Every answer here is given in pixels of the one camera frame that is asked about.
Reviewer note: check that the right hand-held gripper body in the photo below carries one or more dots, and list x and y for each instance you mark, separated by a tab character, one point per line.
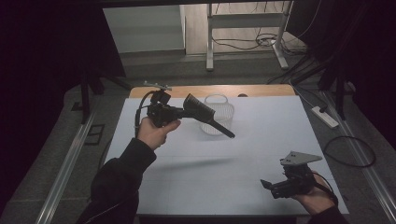
297	179

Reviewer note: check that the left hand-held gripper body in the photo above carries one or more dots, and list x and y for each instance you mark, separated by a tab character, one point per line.
160	113

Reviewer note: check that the black kitchen knife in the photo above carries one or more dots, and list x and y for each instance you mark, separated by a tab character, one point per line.
202	112

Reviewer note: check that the white plastic basket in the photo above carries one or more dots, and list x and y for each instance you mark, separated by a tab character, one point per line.
221	112

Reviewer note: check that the person's left hand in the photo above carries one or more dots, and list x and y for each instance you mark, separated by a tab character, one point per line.
152	133

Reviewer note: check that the person's right hand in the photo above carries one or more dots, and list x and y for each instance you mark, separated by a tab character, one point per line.
316	199

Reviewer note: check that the white table cover sheet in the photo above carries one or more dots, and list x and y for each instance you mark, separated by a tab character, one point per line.
218	180

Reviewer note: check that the dark table grommet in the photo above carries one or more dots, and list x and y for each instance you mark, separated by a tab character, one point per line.
243	95

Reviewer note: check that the white power strip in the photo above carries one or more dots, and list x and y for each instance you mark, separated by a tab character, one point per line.
324	117

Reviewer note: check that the black metal stand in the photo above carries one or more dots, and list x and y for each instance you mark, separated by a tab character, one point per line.
85	93
337	90

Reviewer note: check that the black rectangular floor frame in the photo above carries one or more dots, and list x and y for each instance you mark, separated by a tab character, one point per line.
95	134

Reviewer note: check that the aluminium floor rail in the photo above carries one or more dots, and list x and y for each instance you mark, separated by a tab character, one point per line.
361	149
67	168

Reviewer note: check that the grey wall panel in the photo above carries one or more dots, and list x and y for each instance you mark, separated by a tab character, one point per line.
143	28

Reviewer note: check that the white metal stand frame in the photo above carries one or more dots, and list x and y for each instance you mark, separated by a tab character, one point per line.
246	20

